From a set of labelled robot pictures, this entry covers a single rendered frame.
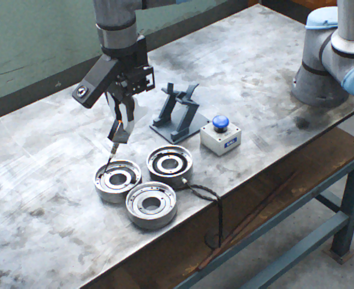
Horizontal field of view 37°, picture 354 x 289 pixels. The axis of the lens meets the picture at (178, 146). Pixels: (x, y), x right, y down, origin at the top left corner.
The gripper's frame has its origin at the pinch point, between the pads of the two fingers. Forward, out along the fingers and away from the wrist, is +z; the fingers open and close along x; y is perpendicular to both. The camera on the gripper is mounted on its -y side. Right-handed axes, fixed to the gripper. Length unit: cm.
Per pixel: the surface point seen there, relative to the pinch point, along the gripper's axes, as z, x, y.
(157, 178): 10.3, -8.8, 1.8
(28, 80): 79, 154, 34
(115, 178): 11.7, -1.2, -4.5
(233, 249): 40.9, -17.1, 17.7
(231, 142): 10.8, -10.5, 22.6
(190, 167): 9.2, -11.8, 8.9
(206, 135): 9.5, -5.9, 18.9
